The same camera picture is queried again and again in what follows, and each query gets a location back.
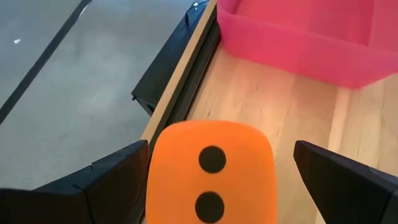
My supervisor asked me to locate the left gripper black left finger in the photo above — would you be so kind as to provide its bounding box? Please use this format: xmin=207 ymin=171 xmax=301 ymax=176
xmin=0 ymin=139 xmax=150 ymax=224

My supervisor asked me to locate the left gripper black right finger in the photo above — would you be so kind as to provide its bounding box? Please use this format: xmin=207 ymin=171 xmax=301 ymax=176
xmin=293 ymin=139 xmax=398 ymax=224

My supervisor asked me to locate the orange foam die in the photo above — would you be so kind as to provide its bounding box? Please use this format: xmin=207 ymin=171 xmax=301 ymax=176
xmin=145 ymin=120 xmax=278 ymax=224

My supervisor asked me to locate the pink plastic bin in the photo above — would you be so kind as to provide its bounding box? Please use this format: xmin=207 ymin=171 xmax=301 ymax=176
xmin=216 ymin=0 xmax=398 ymax=90

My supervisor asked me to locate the black table frame bracket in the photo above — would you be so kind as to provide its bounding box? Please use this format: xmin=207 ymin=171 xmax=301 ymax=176
xmin=131 ymin=0 xmax=209 ymax=116

